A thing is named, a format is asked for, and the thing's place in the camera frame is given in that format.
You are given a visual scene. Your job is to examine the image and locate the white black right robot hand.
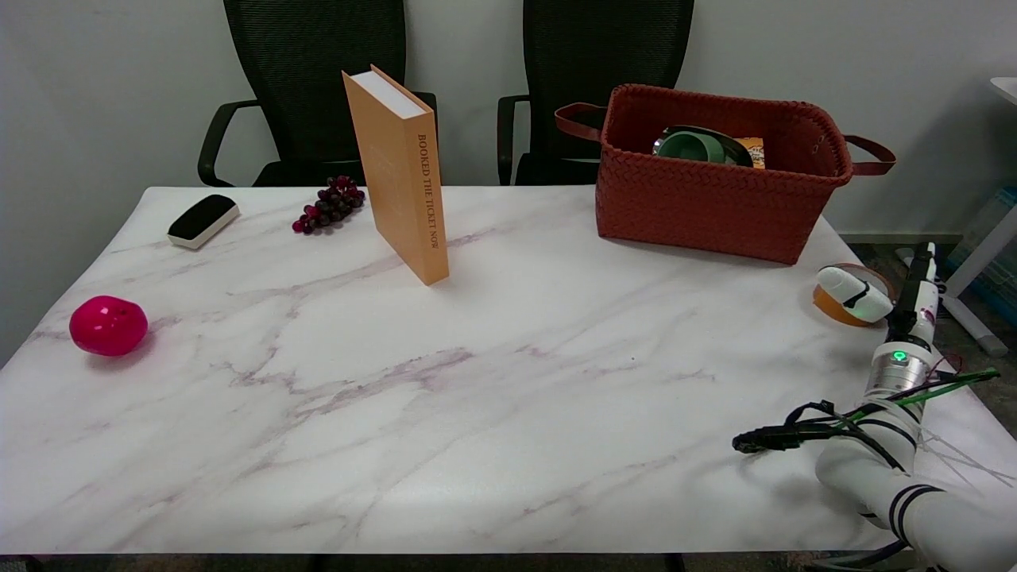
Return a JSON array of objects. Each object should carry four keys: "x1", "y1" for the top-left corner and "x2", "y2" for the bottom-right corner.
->
[{"x1": 817, "y1": 242, "x2": 942, "y2": 350}]

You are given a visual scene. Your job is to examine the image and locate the yellow tape roll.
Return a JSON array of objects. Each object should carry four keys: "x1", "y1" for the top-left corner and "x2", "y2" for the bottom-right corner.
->
[{"x1": 812, "y1": 264, "x2": 899, "y2": 328}]

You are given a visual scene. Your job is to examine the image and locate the blue storage box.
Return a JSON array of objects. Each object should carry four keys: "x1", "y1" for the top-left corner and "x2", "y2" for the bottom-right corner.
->
[{"x1": 945, "y1": 187, "x2": 1017, "y2": 327}]

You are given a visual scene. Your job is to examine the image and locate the white zip ties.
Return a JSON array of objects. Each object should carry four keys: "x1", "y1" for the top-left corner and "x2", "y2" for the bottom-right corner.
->
[{"x1": 914, "y1": 427, "x2": 1017, "y2": 481}]

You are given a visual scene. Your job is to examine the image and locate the red-brown woven basket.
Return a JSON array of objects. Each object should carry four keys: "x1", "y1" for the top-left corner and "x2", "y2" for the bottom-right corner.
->
[{"x1": 555, "y1": 83, "x2": 897, "y2": 265}]

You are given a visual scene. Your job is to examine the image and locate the green bowl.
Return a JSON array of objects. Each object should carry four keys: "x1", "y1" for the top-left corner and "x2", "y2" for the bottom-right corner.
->
[{"x1": 653, "y1": 126, "x2": 754, "y2": 168}]

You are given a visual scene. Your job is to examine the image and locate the black mesh office chair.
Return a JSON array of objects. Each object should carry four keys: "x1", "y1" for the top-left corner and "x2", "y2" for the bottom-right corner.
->
[
  {"x1": 497, "y1": 0, "x2": 696, "y2": 187},
  {"x1": 197, "y1": 0, "x2": 439, "y2": 188}
]

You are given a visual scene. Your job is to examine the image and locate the orange hardcover book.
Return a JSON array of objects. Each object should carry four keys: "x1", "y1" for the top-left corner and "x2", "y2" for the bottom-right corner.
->
[{"x1": 342, "y1": 64, "x2": 450, "y2": 287}]

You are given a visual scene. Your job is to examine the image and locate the dark red grape bunch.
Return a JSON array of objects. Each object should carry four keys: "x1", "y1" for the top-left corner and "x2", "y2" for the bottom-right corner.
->
[{"x1": 292, "y1": 176, "x2": 367, "y2": 236}]

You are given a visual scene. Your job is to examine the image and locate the black white board eraser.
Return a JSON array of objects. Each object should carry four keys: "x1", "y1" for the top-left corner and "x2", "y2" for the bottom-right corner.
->
[{"x1": 167, "y1": 194, "x2": 241, "y2": 250}]

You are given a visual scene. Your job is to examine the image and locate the pink plastic apple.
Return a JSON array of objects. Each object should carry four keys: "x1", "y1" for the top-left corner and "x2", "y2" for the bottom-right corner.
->
[{"x1": 69, "y1": 296, "x2": 149, "y2": 357}]

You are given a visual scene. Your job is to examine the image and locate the white desk frame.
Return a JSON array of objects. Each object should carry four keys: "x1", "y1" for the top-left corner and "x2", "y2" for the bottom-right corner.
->
[{"x1": 896, "y1": 77, "x2": 1017, "y2": 357}]

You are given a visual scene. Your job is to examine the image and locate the black green braided cable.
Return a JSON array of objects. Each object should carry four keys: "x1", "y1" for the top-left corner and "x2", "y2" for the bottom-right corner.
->
[{"x1": 731, "y1": 367, "x2": 1000, "y2": 470}]

